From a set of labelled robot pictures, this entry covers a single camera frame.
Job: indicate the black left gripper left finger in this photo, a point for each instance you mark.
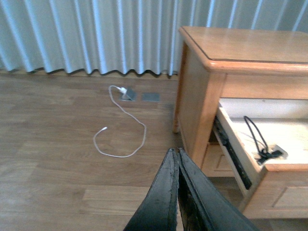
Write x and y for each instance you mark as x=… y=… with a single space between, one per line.
x=158 y=211

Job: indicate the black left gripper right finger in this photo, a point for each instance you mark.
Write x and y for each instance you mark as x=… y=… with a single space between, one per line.
x=202 y=206

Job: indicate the white charger with black cable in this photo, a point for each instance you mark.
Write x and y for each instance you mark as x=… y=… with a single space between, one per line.
x=263 y=153

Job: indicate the wooden drawer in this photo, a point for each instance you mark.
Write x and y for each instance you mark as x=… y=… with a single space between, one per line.
x=279 y=187
x=215 y=163

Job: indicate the closed grey floor socket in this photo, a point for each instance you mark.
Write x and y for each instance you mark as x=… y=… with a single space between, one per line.
x=150 y=97

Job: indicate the open grey floor socket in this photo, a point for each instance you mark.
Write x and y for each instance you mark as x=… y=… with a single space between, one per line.
x=127 y=94

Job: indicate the wooden nightstand cabinet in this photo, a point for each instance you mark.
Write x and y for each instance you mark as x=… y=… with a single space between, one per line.
x=234 y=63

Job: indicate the pale pleated curtain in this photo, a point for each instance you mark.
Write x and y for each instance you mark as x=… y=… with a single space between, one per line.
x=124 y=35

